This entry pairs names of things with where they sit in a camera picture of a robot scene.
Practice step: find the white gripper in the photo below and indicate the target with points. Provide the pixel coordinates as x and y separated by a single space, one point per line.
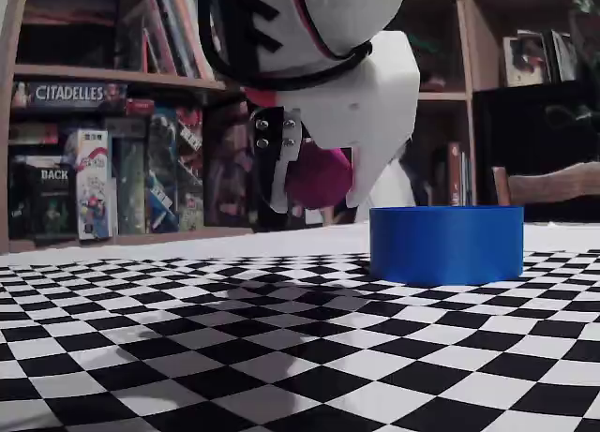
370 104

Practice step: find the pink ball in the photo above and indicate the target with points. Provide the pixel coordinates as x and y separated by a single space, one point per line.
323 179

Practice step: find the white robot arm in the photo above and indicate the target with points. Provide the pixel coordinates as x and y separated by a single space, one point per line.
337 19

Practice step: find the brown red game box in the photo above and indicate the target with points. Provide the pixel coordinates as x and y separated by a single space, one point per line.
229 169

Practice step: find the blue round box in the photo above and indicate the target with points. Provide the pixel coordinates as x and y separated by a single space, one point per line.
445 244

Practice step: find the blue white game box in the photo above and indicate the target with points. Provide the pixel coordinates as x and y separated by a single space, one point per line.
164 193

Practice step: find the small red box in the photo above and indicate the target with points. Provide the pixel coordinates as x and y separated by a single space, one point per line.
140 108

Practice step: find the dark green game box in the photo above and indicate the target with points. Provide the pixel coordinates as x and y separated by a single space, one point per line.
131 193

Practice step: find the white cartoon figure box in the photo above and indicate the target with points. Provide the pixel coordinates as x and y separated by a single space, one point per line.
94 193

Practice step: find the Citadelles game box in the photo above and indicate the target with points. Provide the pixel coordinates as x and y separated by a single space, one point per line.
70 94

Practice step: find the dark Back game box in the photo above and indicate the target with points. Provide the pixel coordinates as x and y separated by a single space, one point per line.
47 202

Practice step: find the white paper bag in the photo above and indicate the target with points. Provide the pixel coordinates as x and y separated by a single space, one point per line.
394 188

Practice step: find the red brown book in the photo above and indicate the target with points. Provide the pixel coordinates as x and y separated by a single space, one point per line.
454 174

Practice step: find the pink spine book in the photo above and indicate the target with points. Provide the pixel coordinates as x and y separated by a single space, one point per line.
192 38

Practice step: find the black white checkered sheet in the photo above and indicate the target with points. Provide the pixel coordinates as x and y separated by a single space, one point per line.
300 357

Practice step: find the grey blue book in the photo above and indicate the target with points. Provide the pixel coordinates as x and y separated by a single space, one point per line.
169 29

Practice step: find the red thin book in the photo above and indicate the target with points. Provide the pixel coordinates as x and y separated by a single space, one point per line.
152 43

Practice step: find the framed picture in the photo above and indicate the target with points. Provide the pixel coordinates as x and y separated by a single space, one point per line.
562 57
525 59

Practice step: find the wooden chair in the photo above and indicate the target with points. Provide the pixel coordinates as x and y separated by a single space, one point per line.
553 186

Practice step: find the wooden bookshelf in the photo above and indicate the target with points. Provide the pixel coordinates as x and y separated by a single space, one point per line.
117 73

